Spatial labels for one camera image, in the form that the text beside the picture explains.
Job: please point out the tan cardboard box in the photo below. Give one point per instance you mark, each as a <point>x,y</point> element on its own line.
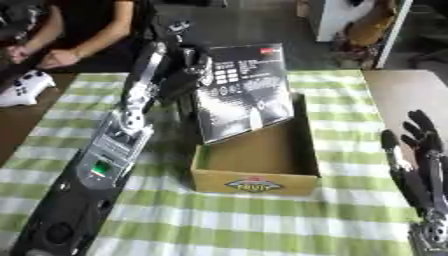
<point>256,156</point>

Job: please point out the brown soft toy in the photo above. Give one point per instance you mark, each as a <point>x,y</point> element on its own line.
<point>368,28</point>

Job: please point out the person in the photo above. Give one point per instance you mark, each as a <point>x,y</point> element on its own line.
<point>93,20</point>

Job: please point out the white game controller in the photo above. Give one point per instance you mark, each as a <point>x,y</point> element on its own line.
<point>24,88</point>

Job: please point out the person's left hand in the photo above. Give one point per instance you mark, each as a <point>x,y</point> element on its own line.
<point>58,59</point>

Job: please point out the white cabinet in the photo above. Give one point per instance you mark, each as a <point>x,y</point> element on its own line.
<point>338,16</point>

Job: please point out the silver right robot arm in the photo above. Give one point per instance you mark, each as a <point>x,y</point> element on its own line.
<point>433,236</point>

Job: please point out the black printed product box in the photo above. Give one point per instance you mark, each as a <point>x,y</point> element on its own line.
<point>245,93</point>

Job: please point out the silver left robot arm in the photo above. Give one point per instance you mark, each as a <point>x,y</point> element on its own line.
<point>114,146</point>

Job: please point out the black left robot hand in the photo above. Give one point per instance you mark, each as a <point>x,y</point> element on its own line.
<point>178,85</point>

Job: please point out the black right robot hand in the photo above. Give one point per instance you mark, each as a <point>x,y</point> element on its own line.
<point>429,166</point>

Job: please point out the person's right hand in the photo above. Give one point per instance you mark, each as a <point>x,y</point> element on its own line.
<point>16,54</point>

